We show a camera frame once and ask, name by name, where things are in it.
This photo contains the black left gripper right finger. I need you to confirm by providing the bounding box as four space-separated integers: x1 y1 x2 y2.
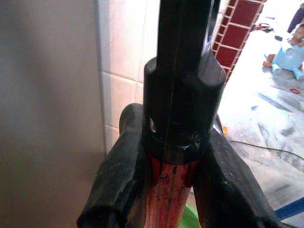
192 115 285 228

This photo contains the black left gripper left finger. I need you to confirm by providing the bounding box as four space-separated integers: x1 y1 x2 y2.
77 103 153 228

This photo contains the green dustpan with red handle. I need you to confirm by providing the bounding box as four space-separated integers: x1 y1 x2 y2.
142 0 226 228

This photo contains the blue plastic bucket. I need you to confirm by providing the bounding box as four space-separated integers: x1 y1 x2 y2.
274 199 304 224

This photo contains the grey steel fridge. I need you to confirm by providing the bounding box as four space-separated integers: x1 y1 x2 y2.
0 0 106 228

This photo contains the light blue plastic stool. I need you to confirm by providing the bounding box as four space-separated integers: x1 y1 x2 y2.
270 39 304 80

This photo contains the small child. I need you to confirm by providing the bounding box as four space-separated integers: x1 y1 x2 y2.
262 9 304 68

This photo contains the thin black cable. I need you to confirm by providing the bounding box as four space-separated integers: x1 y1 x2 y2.
229 140 304 159

